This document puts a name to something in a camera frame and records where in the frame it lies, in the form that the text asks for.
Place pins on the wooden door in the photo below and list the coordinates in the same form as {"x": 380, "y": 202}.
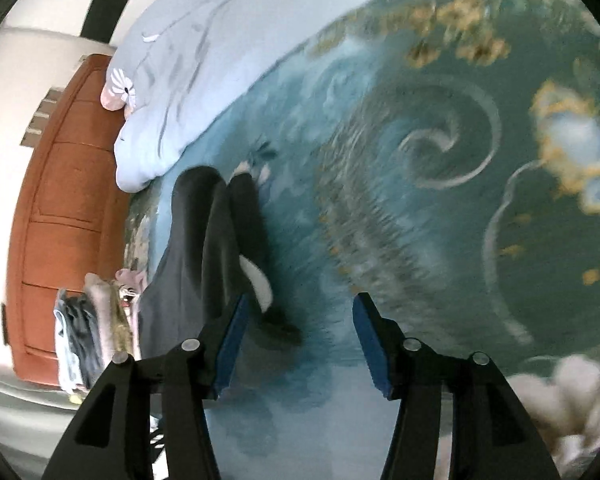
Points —
{"x": 65, "y": 220}

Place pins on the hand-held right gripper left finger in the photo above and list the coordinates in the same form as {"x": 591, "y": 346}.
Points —
{"x": 232, "y": 345}

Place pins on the light blue quilt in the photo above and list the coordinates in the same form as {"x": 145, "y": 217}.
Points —
{"x": 190, "y": 65}

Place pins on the pile of folded clothes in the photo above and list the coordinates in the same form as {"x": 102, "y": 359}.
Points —
{"x": 97, "y": 330}

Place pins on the black pants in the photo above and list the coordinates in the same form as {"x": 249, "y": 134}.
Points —
{"x": 205, "y": 260}

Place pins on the teal floral bed sheet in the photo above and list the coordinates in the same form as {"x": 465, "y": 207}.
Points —
{"x": 405, "y": 185}

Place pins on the pink flower pillow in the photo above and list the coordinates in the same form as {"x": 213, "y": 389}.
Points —
{"x": 119, "y": 91}

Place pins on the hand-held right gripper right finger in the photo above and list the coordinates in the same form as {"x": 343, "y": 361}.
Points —
{"x": 371, "y": 345}

